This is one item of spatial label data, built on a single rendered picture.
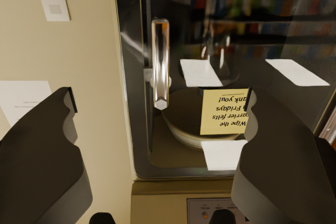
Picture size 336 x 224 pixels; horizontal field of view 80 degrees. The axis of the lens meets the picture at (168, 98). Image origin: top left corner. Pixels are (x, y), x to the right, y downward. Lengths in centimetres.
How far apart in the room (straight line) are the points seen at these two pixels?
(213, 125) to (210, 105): 4
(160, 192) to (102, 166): 72
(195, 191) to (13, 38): 71
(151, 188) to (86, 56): 51
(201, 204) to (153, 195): 8
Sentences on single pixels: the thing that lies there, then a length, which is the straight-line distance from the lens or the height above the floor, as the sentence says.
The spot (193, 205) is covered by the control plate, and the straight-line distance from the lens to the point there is 39.
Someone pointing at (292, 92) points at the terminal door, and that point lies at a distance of 31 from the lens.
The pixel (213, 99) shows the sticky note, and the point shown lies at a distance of 27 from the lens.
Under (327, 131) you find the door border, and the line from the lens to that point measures 39.
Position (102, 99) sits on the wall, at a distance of 82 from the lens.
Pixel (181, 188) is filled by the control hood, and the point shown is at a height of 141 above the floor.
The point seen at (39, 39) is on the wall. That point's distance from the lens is 79.
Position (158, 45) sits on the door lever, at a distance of 18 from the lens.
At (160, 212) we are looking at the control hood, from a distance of 39.
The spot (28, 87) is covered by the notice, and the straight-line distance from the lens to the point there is 90.
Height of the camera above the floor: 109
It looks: 32 degrees up
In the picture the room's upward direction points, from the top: 179 degrees counter-clockwise
